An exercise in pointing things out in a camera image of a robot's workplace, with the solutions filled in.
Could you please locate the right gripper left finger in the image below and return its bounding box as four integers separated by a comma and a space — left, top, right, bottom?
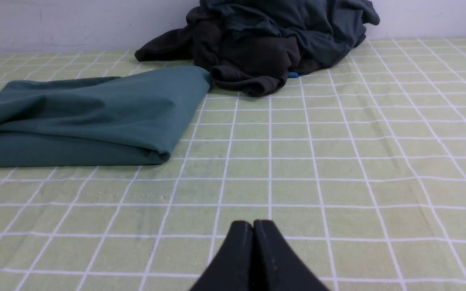
190, 221, 253, 291

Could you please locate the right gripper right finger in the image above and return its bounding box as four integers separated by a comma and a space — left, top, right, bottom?
251, 220, 329, 291

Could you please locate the green long sleeve shirt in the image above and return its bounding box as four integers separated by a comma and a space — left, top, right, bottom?
0, 66, 212, 168

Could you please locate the green checkered tablecloth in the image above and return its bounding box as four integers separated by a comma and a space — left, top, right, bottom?
0, 37, 466, 291

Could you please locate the dark brown crumpled garment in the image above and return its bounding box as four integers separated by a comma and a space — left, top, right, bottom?
135, 7, 322, 97

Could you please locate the dark teal crumpled garment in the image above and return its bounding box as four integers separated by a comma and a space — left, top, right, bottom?
200, 0, 380, 67

